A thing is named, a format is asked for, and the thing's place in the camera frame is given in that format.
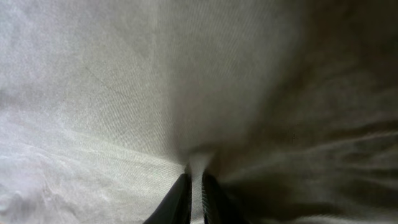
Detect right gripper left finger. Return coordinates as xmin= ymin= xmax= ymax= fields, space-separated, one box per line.
xmin=144 ymin=174 xmax=192 ymax=224

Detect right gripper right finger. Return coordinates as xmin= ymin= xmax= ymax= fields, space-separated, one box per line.
xmin=201 ymin=172 xmax=249 ymax=224

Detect grey shorts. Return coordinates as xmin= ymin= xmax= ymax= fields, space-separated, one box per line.
xmin=1 ymin=1 xmax=397 ymax=223

